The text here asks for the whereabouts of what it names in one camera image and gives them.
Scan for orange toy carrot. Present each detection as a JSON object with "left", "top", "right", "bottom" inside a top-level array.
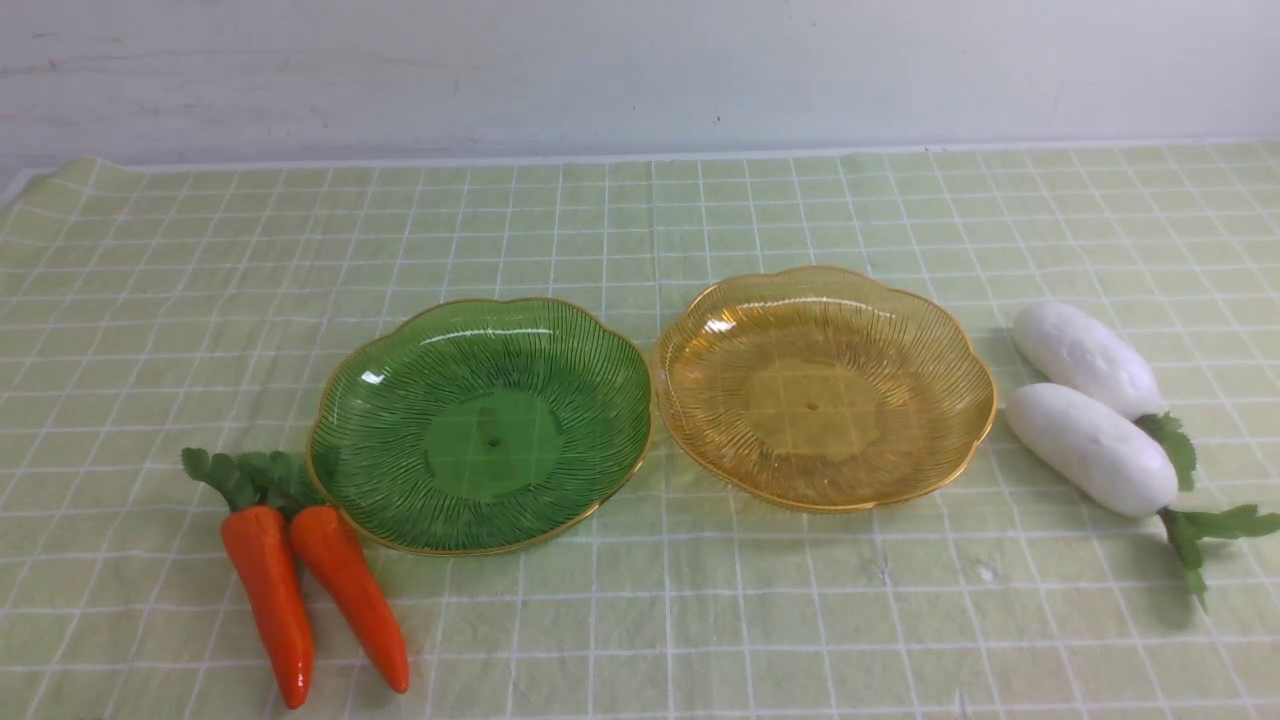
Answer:
[
  {"left": 238, "top": 451, "right": 410, "bottom": 694},
  {"left": 180, "top": 447, "right": 315, "bottom": 710}
]

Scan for white toy radish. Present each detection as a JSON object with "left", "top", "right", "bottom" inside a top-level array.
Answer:
[
  {"left": 1005, "top": 383, "right": 1277, "bottom": 609},
  {"left": 1011, "top": 301, "right": 1198, "bottom": 492}
]

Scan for amber ribbed plastic plate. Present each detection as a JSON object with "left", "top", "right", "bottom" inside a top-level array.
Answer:
[{"left": 652, "top": 266, "right": 998, "bottom": 514}]

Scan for green ribbed plastic plate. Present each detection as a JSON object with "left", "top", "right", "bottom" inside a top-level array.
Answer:
[{"left": 305, "top": 297, "right": 653, "bottom": 557}]

